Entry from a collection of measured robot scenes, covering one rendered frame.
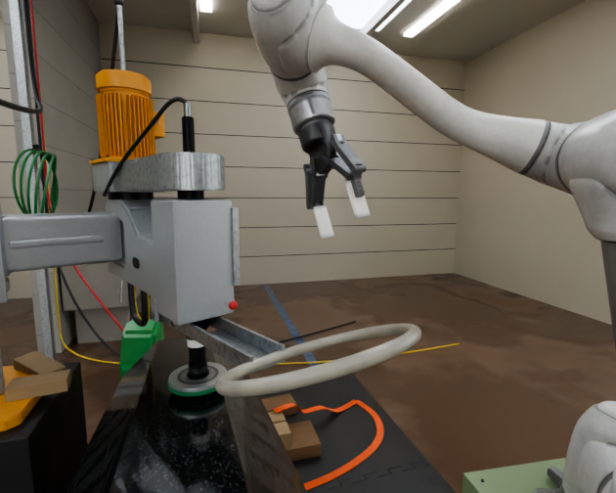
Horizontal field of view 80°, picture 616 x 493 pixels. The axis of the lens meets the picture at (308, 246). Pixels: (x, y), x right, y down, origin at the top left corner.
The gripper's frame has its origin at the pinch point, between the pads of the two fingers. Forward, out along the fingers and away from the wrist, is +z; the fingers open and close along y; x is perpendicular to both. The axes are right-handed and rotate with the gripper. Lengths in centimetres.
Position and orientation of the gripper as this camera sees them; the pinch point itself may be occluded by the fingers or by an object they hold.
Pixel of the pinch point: (342, 222)
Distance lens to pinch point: 72.9
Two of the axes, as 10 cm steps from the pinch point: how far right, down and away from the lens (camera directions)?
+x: -8.7, 1.6, -4.6
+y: -4.2, 2.5, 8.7
